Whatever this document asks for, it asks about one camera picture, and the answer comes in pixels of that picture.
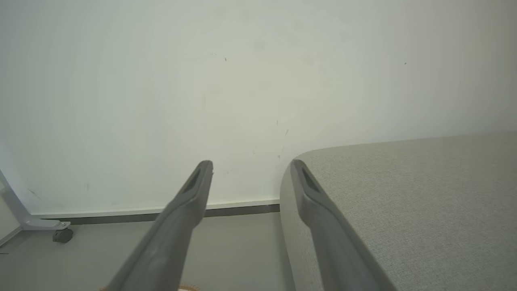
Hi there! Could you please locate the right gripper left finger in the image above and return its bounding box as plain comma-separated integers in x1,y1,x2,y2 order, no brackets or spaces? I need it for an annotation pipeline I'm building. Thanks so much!
106,160,214,291

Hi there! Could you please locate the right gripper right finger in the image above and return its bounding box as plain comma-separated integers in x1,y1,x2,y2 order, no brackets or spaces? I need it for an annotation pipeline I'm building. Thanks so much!
290,159,399,291

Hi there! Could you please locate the beige laundry basket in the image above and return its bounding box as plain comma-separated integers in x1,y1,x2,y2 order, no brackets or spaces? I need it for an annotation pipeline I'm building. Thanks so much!
98,284,201,291

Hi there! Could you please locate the grey caster wheel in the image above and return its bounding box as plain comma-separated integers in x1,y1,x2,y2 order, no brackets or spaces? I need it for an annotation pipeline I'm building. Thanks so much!
53,228,74,243

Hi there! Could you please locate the white partition frame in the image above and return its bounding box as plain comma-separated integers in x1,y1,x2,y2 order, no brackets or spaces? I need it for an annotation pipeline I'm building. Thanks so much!
0,170,71,233

